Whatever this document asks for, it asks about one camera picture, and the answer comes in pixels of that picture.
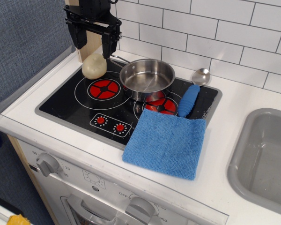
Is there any stainless steel pot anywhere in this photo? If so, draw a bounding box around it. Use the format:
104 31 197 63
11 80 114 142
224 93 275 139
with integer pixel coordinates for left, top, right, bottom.
109 55 176 102

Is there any grey right oven knob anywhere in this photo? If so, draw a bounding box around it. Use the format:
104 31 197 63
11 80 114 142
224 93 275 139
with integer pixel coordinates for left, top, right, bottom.
125 197 155 225

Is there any cream toy potato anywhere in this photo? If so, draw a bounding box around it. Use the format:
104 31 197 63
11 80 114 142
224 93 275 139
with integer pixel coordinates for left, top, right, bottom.
82 53 107 80

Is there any yellow object at corner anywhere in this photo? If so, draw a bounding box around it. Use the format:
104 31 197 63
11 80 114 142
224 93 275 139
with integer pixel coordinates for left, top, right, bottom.
7 214 31 225

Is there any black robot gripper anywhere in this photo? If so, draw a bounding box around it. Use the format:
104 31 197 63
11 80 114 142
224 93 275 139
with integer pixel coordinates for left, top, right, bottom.
67 0 121 59

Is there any light wooden post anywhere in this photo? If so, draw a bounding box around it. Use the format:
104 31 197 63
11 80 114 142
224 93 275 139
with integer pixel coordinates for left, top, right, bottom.
65 0 102 62

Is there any grey sink basin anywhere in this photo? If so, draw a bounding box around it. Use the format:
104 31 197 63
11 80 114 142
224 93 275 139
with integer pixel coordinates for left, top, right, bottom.
227 108 281 214

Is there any grey left oven knob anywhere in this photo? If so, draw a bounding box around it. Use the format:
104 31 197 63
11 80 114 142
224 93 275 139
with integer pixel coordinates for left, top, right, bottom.
37 153 59 177

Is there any black toy stove top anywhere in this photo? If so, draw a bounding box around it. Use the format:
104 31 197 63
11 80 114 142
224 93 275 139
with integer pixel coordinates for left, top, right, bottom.
35 58 223 151

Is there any white toy oven front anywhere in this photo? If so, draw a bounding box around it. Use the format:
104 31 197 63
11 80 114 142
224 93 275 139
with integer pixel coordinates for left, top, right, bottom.
19 141 228 225

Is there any grey oven knob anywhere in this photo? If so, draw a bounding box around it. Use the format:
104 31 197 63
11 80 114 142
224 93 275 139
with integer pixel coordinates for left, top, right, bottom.
37 153 59 177
125 197 155 225

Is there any blue handled metal spoon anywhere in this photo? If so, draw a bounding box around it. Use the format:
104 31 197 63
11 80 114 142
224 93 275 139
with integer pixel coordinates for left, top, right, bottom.
177 68 210 117

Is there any blue microfiber cloth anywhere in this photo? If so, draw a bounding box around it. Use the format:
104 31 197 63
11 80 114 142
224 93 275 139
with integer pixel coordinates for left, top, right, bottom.
122 109 206 180

